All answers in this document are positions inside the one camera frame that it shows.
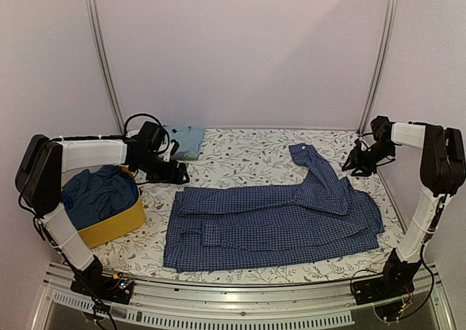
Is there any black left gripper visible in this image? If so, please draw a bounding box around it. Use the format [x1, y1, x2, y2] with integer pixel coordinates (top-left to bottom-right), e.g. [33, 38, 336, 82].
[135, 153, 191, 184]

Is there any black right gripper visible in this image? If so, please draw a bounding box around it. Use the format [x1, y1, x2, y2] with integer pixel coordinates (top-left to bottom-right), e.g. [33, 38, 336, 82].
[341, 142, 395, 177]

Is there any light blue t-shirt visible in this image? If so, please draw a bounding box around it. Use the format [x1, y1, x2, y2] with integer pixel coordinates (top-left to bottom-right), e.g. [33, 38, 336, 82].
[164, 125, 205, 160]

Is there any blue checkered shirt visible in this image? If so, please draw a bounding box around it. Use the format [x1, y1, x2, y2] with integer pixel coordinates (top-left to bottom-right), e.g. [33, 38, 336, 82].
[163, 144, 384, 272]

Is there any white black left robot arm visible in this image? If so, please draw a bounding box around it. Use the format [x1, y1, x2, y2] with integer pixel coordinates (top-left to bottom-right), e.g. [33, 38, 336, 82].
[15, 134, 189, 296]

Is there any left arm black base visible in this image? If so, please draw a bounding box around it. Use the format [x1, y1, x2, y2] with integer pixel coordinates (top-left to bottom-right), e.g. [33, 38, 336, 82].
[71, 270, 134, 305]

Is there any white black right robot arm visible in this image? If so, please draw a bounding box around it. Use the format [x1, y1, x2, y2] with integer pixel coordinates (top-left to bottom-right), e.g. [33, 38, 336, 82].
[342, 116, 465, 298]

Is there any yellow laundry basket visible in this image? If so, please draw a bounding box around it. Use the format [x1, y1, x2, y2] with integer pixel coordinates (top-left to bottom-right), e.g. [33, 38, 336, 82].
[78, 166, 146, 249]

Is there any dark blue garment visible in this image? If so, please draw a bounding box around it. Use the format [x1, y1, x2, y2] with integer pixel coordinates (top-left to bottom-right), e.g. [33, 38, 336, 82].
[62, 165, 138, 230]

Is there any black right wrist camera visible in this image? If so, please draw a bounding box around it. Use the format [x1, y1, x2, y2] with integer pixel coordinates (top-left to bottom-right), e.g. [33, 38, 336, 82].
[371, 115, 393, 142]

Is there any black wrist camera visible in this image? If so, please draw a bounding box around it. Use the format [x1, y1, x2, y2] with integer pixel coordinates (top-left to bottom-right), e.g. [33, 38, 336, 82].
[371, 115, 393, 142]
[137, 121, 169, 154]

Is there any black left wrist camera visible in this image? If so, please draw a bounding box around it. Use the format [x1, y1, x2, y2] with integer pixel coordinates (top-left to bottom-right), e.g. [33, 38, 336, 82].
[137, 121, 169, 154]

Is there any right aluminium frame post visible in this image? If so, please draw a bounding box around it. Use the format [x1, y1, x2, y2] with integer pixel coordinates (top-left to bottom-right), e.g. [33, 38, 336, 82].
[357, 0, 398, 135]

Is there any aluminium frame post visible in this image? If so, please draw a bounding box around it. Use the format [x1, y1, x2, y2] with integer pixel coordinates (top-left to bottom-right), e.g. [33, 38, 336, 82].
[357, 0, 398, 135]
[85, 0, 125, 133]

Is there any left aluminium frame post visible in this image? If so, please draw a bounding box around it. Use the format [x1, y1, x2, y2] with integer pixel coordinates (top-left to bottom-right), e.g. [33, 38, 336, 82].
[85, 0, 125, 133]

